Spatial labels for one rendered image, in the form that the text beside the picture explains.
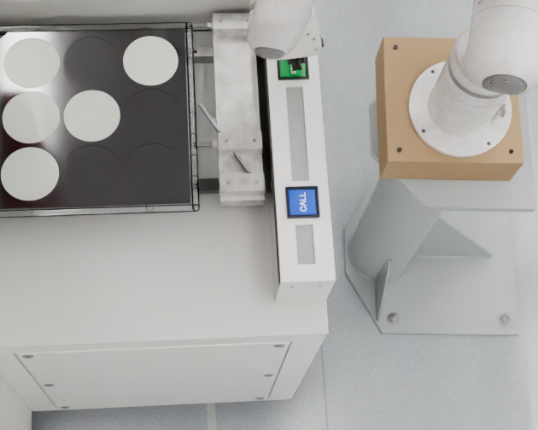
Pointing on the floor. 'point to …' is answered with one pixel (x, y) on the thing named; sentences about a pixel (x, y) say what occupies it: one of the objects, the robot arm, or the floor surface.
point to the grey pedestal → (438, 249)
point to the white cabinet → (155, 371)
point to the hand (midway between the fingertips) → (295, 58)
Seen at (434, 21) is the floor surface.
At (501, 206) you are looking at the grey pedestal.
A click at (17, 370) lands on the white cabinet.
